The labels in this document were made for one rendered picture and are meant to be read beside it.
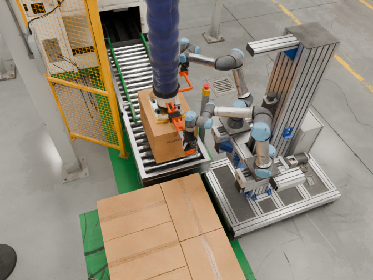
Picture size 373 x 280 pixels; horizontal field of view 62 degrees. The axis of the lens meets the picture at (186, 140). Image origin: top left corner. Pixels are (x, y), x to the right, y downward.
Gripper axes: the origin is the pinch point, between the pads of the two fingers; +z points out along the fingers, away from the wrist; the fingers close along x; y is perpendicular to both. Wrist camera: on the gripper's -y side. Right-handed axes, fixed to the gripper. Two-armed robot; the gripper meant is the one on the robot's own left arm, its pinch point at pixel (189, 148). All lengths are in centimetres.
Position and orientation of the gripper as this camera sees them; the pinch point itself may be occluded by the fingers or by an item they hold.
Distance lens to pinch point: 238.6
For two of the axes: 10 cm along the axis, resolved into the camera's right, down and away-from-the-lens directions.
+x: -9.4, 2.4, -2.4
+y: -3.4, -7.3, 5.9
